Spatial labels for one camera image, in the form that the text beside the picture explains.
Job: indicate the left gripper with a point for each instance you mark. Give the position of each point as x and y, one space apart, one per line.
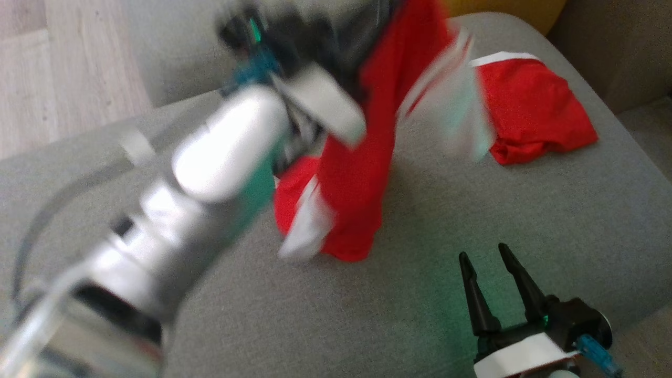
328 100

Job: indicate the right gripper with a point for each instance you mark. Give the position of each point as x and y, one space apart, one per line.
525 357

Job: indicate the red and white jersey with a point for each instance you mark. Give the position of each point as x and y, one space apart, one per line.
357 157

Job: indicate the red shorts with white stripe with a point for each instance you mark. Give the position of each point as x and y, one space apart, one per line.
530 105

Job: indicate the white and grey left arm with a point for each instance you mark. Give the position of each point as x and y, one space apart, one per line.
220 147

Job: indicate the large grey sofa seat cushion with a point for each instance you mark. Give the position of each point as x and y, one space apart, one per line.
472 210

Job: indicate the yellow sofa backrest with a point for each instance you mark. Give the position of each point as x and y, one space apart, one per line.
504 10

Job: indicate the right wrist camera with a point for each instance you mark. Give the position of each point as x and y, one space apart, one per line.
593 323

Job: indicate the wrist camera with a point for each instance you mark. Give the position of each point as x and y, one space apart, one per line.
593 323
239 29

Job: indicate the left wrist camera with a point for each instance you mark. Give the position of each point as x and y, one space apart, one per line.
239 29

